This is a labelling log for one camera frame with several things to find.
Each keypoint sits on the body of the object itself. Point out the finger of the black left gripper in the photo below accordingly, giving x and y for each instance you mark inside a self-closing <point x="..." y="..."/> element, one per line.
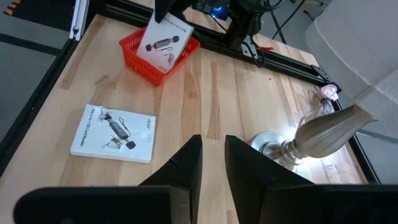
<point x="163" y="9"/>

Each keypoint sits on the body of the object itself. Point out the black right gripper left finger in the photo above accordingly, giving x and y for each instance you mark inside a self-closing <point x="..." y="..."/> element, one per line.
<point x="168" y="202"/>

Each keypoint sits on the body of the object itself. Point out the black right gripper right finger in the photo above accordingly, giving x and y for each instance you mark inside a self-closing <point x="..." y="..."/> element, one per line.
<point x="280" y="202"/>

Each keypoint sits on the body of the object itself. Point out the white card reader box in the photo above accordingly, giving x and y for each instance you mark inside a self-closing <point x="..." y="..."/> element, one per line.
<point x="164" y="34"/>
<point x="112" y="133"/>

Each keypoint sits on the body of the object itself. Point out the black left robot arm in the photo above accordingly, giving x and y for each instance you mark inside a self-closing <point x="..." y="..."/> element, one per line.
<point x="241" y="28"/>

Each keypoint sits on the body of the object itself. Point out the blue glowing object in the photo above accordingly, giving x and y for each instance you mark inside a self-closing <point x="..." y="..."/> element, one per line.
<point x="219" y="12"/>

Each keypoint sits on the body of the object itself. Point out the red plastic mesh basket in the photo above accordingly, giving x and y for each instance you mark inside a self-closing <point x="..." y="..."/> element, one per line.
<point x="140" y="65"/>

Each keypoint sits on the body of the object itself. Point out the silver lamp with white shade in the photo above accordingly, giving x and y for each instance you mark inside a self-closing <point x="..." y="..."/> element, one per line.
<point x="326" y="133"/>

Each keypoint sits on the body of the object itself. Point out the silver aluminium extrusion post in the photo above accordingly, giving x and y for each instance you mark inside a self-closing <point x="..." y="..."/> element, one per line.
<point x="80" y="18"/>

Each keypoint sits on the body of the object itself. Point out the silver mounting bracket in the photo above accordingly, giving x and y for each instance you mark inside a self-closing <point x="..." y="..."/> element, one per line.
<point x="249" y="49"/>

